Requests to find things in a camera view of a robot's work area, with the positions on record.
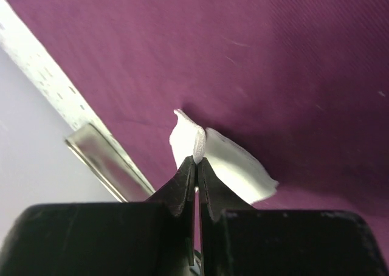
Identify steel instrument tray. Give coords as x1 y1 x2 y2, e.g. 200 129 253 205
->
65 123 154 202

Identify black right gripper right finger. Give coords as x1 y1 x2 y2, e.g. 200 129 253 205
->
197 159 388 275

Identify purple cloth mat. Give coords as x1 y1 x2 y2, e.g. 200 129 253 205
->
0 0 389 212

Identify white gauze pad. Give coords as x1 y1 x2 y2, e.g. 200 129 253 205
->
169 109 206 168
205 128 278 204

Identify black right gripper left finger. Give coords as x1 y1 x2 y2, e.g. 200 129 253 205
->
1 157 196 275

